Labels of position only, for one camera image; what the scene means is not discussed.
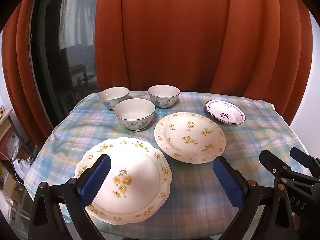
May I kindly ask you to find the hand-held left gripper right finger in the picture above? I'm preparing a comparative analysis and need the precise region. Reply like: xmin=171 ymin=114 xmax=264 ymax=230
xmin=212 ymin=156 xmax=295 ymax=240

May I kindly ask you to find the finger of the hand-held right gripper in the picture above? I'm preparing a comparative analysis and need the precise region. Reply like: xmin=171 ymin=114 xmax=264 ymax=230
xmin=259 ymin=149 xmax=293 ymax=180
xmin=290 ymin=147 xmax=320 ymax=178

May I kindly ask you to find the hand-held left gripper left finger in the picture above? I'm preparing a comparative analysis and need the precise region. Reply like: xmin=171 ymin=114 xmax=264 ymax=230
xmin=27 ymin=153 xmax=112 ymax=240

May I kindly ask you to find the white plate with red rim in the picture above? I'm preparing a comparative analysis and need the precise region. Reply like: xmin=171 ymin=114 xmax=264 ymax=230
xmin=74 ymin=137 xmax=173 ymax=225

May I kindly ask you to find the round yellow flower plate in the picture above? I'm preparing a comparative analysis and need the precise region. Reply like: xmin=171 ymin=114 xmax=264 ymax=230
xmin=154 ymin=112 xmax=227 ymax=164

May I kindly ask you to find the small red trimmed plate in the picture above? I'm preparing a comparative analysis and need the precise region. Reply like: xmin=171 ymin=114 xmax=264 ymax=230
xmin=205 ymin=100 xmax=246 ymax=125

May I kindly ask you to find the white blue flower bowl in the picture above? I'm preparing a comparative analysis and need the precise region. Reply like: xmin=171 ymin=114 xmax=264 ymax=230
xmin=114 ymin=98 xmax=156 ymax=131
xmin=148 ymin=85 xmax=181 ymax=109
xmin=98 ymin=87 xmax=130 ymax=110

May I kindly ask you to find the pastel plaid tablecloth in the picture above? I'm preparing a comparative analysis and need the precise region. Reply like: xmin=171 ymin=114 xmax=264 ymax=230
xmin=25 ymin=91 xmax=310 ymax=233

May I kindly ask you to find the white plastic bag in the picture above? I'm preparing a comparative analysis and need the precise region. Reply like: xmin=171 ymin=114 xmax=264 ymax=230
xmin=12 ymin=158 xmax=33 ymax=178

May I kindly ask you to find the dark glass window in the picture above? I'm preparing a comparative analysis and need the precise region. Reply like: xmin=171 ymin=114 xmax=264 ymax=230
xmin=30 ymin=0 xmax=100 ymax=128

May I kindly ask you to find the orange curtain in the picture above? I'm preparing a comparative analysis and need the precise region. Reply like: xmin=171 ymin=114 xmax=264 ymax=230
xmin=1 ymin=0 xmax=54 ymax=143
xmin=94 ymin=0 xmax=314 ymax=127

